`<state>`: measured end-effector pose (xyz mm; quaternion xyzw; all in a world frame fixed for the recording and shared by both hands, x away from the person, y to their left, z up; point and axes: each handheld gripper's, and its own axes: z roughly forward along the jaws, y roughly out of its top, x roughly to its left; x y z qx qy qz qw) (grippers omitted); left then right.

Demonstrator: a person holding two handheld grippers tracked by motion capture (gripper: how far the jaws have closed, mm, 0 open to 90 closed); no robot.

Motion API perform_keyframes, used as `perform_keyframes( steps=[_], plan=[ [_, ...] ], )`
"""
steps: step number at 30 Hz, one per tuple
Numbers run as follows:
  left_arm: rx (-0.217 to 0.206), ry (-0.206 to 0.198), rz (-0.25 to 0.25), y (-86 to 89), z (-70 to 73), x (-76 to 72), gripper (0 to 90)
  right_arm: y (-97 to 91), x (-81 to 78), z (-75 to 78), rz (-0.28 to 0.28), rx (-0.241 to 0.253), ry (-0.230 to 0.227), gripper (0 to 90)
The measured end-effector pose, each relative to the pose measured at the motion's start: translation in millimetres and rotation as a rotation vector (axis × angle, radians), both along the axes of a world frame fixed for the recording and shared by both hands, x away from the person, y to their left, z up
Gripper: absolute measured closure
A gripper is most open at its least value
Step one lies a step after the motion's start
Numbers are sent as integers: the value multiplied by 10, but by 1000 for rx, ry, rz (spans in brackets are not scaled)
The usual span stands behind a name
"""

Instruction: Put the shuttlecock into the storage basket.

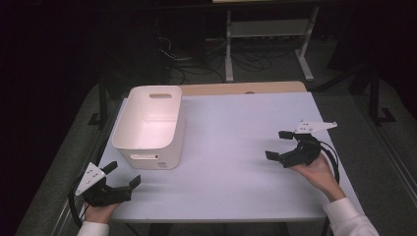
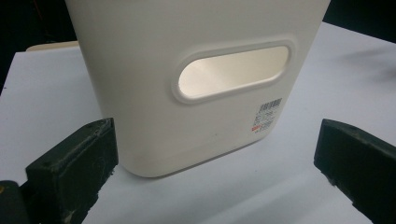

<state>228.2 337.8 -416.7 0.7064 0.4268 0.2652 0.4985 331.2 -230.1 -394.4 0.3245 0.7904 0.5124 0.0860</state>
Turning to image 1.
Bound white metal stand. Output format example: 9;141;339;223
224;6;320;83

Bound person's left hand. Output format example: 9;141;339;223
83;201;121;225

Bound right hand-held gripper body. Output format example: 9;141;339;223
278;120;338;169

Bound white plastic storage bin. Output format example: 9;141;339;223
111;85;186;171

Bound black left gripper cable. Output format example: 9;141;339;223
68;176;87;228

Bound wooden table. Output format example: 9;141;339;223
180;81;308;97

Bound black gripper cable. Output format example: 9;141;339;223
319;141;341;185
68;176;87;228

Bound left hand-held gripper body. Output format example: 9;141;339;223
75;161;133;208

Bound black metal stand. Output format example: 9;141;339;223
367;65;397;128
88;75;110;131

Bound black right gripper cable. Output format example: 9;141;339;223
319;141;341;185

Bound person's right hand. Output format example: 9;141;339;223
289;153;347;203

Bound black floor cables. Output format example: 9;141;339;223
156;33;227;85

